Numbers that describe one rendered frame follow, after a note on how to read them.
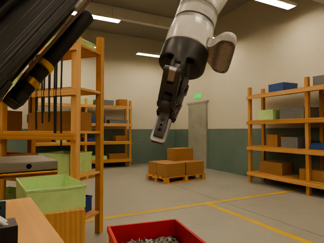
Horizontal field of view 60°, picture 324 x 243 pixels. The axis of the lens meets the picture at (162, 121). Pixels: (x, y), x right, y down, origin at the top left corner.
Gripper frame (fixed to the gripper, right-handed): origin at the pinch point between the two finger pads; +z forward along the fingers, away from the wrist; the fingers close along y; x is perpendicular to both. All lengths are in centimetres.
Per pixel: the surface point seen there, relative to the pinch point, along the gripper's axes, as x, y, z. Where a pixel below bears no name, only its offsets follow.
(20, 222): -42, -53, 25
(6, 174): -27.9, -12.8, 12.4
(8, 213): -53, -61, 25
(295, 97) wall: 179, -532, -314
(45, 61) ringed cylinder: -34.7, -17.6, -14.8
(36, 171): -24.1, -15.9, 10.0
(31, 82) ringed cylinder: -35.5, -17.5, -8.7
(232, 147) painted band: 93, -735, -232
